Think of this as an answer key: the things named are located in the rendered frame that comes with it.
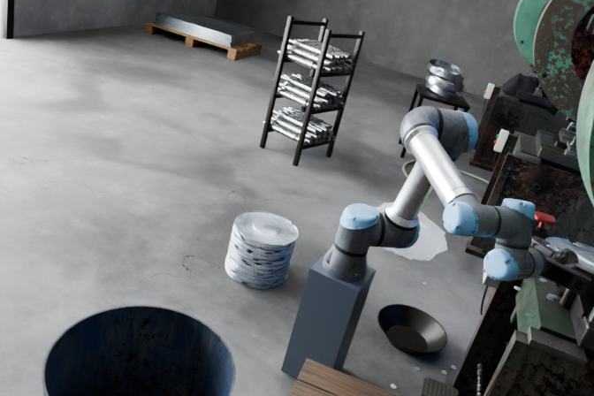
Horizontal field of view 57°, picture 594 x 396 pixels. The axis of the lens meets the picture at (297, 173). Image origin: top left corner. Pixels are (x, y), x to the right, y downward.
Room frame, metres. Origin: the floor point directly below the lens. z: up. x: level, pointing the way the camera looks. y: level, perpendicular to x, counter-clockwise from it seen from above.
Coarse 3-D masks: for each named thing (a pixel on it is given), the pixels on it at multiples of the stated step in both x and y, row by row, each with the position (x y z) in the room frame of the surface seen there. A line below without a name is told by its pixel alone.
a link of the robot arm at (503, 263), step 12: (492, 252) 1.16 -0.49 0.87; (504, 252) 1.15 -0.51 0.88; (516, 252) 1.16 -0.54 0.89; (528, 252) 1.17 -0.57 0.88; (492, 264) 1.15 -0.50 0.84; (504, 264) 1.13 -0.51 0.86; (516, 264) 1.14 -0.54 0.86; (528, 264) 1.17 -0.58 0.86; (492, 276) 1.14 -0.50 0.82; (504, 276) 1.12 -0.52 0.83; (516, 276) 1.14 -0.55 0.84; (528, 276) 1.18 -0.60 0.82
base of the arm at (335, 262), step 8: (336, 248) 1.59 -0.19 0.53; (328, 256) 1.61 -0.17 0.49; (336, 256) 1.58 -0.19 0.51; (344, 256) 1.57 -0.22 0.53; (352, 256) 1.57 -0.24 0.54; (360, 256) 1.58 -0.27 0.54; (328, 264) 1.58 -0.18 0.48; (336, 264) 1.57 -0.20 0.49; (344, 264) 1.56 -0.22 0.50; (352, 264) 1.56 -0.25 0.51; (360, 264) 1.57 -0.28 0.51; (328, 272) 1.57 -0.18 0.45; (336, 272) 1.55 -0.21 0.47; (344, 272) 1.55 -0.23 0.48; (352, 272) 1.57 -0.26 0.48; (360, 272) 1.57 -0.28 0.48; (344, 280) 1.55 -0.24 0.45; (352, 280) 1.55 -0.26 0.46; (360, 280) 1.57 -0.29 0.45
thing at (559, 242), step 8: (552, 240) 1.52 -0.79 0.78; (560, 240) 1.55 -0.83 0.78; (568, 240) 1.57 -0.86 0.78; (552, 248) 1.43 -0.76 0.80; (576, 248) 1.51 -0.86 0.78; (584, 248) 1.54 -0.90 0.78; (592, 248) 1.56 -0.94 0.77; (584, 256) 1.42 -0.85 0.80; (592, 256) 1.45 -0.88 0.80; (576, 264) 1.33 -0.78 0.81; (584, 264) 1.36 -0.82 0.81; (592, 264) 1.38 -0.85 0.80; (592, 272) 1.30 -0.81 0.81
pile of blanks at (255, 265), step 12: (240, 240) 2.05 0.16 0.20; (228, 252) 2.12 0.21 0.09; (240, 252) 2.06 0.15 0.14; (252, 252) 2.04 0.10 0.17; (264, 252) 2.03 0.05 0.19; (276, 252) 2.04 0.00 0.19; (288, 252) 2.09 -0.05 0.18; (228, 264) 2.09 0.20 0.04; (240, 264) 2.04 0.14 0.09; (252, 264) 2.03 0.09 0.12; (264, 264) 2.03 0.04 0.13; (276, 264) 2.05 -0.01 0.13; (288, 264) 2.14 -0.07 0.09; (240, 276) 2.03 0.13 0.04; (252, 276) 2.02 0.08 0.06; (264, 276) 2.03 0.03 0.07; (276, 276) 2.06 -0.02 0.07; (264, 288) 2.04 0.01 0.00
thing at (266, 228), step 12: (240, 216) 2.22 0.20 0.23; (252, 216) 2.25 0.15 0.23; (264, 216) 2.28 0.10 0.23; (276, 216) 2.30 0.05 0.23; (240, 228) 2.11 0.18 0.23; (252, 228) 2.13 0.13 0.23; (264, 228) 2.15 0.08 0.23; (276, 228) 2.18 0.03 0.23; (288, 228) 2.22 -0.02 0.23; (252, 240) 2.03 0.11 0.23; (264, 240) 2.06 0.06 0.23; (276, 240) 2.08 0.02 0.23; (288, 240) 2.11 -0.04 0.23
